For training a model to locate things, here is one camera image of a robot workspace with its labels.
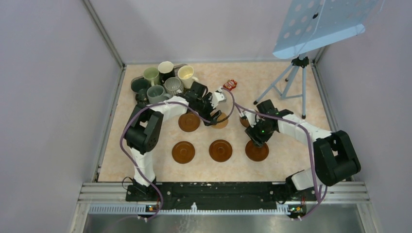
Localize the red owl wooden toy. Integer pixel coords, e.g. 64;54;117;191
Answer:
223;79;238;91

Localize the black mug white inside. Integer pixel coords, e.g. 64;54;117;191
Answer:
157;61;175;84

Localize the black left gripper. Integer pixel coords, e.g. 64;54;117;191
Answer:
195;92;221;126

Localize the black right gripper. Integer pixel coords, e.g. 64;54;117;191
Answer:
245;117;275;147

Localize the light green mug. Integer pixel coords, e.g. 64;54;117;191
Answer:
143;67;160;86

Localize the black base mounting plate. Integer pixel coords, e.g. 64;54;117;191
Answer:
125;182;316;210

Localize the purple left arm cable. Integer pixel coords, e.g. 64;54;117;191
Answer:
120;86;236;222

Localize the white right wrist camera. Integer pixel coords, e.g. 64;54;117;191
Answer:
239;109;257;128

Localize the metal tray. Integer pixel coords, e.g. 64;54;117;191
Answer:
130;61;199;104

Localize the dark green mug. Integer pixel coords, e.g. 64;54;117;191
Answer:
131;78;151;102

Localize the cream yellow mug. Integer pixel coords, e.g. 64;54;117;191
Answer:
178;65;199;89

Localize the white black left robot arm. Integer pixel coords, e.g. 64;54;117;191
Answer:
121;82;226;201

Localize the grey blue mug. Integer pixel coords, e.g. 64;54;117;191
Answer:
146;85;172;104

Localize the woven rattan coaster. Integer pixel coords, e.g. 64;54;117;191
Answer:
211;113;229;129

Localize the grey ribbed mug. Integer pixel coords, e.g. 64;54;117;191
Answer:
163;77;184;96

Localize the light blue perforated board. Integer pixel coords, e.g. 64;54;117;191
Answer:
273;0;385;59

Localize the brown wooden coaster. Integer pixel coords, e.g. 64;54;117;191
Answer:
240;116;250;128
172;141;195;164
245;140;269;162
209;139;233;163
178;113;201;133

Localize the light blue tripod stand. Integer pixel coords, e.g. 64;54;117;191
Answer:
253;56;310;119

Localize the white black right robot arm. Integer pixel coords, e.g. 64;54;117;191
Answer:
240;100;361;200

